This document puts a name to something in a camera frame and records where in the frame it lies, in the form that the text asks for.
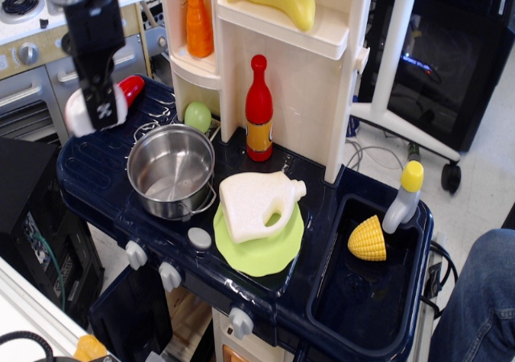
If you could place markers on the grey stove knob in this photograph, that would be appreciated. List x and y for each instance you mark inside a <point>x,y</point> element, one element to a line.
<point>170,276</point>
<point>136,255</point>
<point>241,322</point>

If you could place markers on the grey right stove knob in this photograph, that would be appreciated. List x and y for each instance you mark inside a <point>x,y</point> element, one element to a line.
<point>241,322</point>

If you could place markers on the black monitor screen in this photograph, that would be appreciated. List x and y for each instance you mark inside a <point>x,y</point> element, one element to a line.
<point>466,43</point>

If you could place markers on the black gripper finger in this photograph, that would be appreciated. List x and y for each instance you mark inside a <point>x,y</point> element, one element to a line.
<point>109,113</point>
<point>95,106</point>

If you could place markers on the black computer case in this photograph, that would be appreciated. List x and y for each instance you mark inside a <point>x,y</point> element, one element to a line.
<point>48,244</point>

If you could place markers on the wooden toy kitchen oven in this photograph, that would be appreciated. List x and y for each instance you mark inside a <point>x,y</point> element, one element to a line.
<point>38,77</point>

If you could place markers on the white wheeled stand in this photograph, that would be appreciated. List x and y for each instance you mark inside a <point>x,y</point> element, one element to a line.
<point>376,112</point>

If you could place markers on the blue jeans leg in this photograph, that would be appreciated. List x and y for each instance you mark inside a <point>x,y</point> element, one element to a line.
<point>478,321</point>

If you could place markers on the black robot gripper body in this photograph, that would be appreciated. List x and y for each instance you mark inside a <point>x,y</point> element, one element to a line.
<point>95,33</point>

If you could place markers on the red and white toy sushi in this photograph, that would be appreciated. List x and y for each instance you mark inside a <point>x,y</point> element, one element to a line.
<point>76,116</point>

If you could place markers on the orange toy carrot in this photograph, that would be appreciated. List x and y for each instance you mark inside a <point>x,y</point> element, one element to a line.
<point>199,33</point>

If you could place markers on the white toy jug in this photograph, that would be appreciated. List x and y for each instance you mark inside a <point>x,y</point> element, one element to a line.
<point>258,205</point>

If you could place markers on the red toy chili pepper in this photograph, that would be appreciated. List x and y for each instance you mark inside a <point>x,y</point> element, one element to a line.
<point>131,87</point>

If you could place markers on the red toy ketchup bottle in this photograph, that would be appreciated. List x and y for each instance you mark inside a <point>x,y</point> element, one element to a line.
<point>259,113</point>

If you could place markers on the grey middle stove knob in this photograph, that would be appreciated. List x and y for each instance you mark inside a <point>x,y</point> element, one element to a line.
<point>170,276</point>

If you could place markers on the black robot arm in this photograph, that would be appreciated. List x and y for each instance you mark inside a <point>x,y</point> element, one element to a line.
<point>95,34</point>

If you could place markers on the grey yellow toy faucet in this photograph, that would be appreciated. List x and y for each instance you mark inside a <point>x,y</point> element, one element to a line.
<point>405,203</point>

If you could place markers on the light green toy plate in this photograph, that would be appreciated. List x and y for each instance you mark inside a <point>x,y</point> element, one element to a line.
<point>261,257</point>

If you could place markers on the grey left stove knob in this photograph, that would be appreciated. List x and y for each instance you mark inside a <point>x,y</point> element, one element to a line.
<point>136,255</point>

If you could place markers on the cream toy kitchen shelf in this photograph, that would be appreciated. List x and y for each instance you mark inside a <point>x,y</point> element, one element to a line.
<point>311,75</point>

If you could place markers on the light green toy fruit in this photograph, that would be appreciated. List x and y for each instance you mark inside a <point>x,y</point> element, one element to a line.
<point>198,115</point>

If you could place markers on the dark blue toy kitchen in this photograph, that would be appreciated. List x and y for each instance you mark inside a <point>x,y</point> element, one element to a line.
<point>299,262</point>

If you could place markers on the stainless steel pot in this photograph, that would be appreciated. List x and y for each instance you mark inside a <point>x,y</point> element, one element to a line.
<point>171,169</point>

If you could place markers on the grey oval button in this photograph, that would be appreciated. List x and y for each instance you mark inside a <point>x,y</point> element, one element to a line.
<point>199,238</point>

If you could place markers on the yellow object at bottom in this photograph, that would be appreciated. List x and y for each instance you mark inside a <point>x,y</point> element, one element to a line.
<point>89,348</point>

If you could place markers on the yellow toy corn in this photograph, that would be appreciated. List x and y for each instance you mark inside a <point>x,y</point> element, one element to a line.
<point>367,241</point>

